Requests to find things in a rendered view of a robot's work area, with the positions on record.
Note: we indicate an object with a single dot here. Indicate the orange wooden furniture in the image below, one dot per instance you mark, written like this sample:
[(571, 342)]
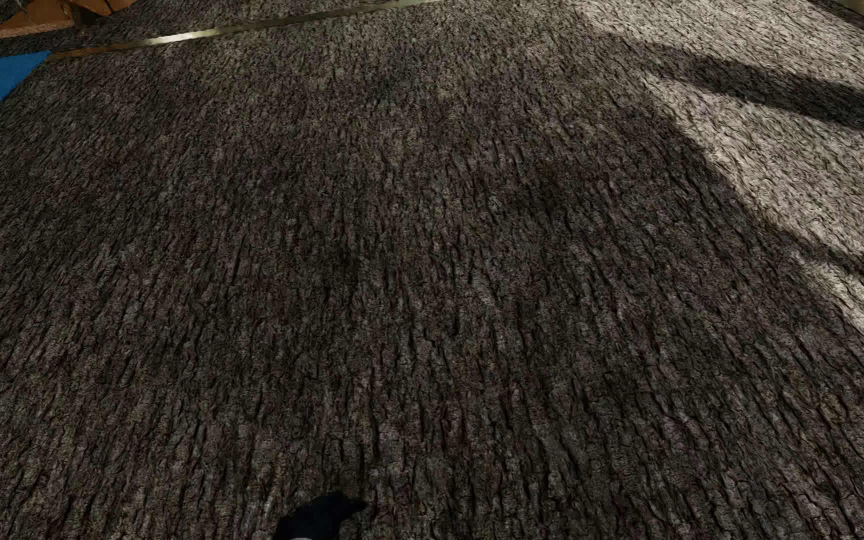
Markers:
[(34, 15)]

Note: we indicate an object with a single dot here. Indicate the black robot foot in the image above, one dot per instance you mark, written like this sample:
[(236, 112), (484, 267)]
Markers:
[(319, 517)]

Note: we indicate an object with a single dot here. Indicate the gold floor trim strip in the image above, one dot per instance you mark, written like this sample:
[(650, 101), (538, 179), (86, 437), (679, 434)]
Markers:
[(237, 28)]

